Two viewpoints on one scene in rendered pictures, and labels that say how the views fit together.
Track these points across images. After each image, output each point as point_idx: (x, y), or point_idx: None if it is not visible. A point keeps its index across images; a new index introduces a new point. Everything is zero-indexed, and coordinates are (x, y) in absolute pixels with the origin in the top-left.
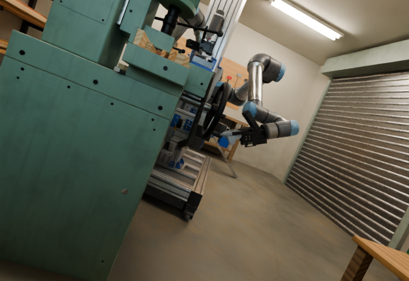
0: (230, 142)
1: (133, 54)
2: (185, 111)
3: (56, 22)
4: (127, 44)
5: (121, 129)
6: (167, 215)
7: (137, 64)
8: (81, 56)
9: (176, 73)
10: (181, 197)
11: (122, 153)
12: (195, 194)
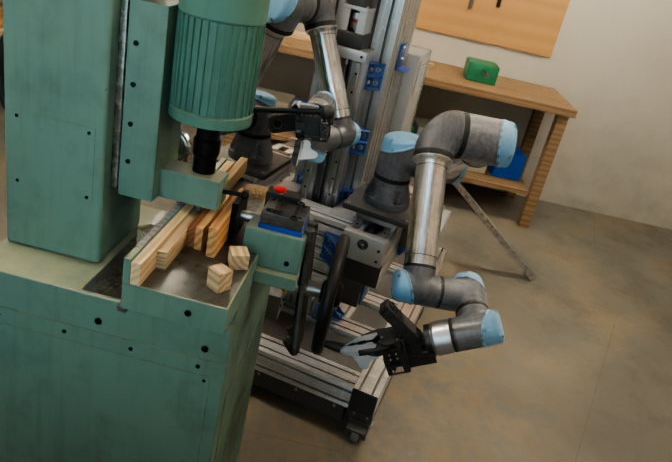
0: (360, 365)
1: (135, 299)
2: (321, 215)
3: (21, 212)
4: (122, 287)
5: (154, 382)
6: (312, 432)
7: (145, 312)
8: (71, 256)
9: (207, 318)
10: (335, 401)
11: (164, 415)
12: (362, 396)
